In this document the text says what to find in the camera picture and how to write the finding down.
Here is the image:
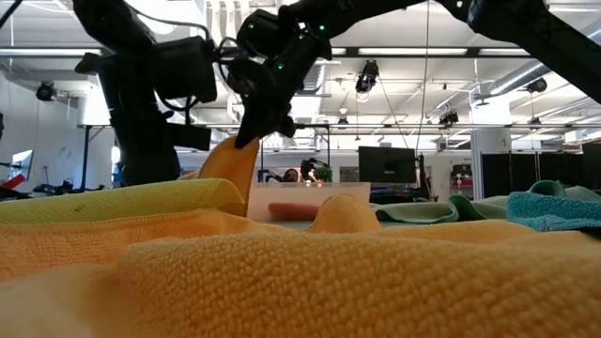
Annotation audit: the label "light green microfiber towel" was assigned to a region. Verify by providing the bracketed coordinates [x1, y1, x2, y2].
[370, 180, 601, 224]

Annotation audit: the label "black computer monitor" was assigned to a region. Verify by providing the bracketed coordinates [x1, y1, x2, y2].
[358, 146, 418, 185]

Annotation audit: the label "orange plastic bin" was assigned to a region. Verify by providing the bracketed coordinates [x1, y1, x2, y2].
[246, 181, 372, 223]

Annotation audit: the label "white building column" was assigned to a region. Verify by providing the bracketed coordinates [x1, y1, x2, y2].
[470, 96, 513, 201]

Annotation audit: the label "black partition panels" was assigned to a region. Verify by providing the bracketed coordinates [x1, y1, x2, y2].
[481, 142, 601, 199]

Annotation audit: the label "yellow microfiber towel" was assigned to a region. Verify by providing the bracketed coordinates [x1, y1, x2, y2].
[0, 177, 248, 226]

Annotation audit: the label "silver ribbed ventilation duct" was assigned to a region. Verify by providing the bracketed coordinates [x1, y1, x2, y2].
[293, 59, 332, 149]

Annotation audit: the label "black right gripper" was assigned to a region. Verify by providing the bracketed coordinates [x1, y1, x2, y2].
[233, 40, 326, 150]

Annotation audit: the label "black tall stand frame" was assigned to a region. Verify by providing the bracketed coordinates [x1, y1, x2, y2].
[77, 122, 118, 192]

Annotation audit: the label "red object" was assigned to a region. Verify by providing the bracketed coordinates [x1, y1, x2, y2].
[0, 174, 27, 190]

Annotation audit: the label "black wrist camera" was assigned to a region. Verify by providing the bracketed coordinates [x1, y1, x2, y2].
[219, 54, 257, 95]
[164, 122, 213, 152]

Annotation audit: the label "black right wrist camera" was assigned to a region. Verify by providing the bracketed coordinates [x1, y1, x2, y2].
[219, 54, 257, 95]

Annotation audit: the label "black LED light bar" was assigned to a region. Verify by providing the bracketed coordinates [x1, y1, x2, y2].
[0, 45, 534, 60]

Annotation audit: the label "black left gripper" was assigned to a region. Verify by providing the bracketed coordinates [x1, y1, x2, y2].
[74, 46, 183, 187]

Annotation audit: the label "small tilted computer monitor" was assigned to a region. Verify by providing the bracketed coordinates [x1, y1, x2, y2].
[8, 148, 35, 183]

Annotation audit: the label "pink microfiber towel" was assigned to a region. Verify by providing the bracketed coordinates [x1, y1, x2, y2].
[267, 201, 320, 222]

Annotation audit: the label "light orange microfiber towel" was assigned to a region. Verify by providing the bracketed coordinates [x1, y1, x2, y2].
[180, 135, 261, 218]

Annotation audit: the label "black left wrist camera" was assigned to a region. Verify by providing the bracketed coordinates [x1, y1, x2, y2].
[164, 122, 213, 152]

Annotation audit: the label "silver smooth ventilation duct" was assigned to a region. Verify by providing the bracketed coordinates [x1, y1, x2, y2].
[487, 46, 601, 98]

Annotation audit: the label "teal microfiber towel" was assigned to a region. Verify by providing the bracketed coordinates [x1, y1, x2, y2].
[505, 190, 601, 234]

